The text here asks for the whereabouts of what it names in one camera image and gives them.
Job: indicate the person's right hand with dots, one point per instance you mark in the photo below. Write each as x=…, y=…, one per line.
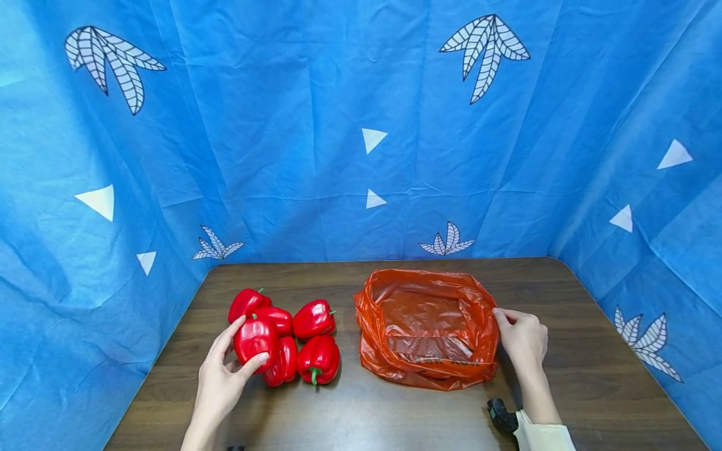
x=523, y=341

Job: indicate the person's left hand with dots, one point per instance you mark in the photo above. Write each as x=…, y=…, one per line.
x=216, y=389

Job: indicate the person's left fingers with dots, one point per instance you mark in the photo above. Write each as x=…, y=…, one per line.
x=233, y=364

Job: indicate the person's right thumb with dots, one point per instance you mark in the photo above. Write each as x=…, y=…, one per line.
x=501, y=321

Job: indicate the person's right index finger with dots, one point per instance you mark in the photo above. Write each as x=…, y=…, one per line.
x=515, y=314

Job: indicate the person's left index finger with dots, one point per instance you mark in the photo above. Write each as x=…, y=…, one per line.
x=227, y=337

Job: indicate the person's left thumb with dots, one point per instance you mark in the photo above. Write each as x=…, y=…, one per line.
x=251, y=368

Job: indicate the red bell pepper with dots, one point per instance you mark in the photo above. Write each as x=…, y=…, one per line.
x=277, y=318
x=286, y=362
x=247, y=303
x=312, y=319
x=254, y=341
x=320, y=359

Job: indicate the red plastic bag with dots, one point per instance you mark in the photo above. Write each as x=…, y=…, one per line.
x=375, y=357

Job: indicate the person's right forearm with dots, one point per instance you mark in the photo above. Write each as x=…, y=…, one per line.
x=540, y=410

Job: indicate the person's left forearm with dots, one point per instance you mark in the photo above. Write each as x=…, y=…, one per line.
x=199, y=433

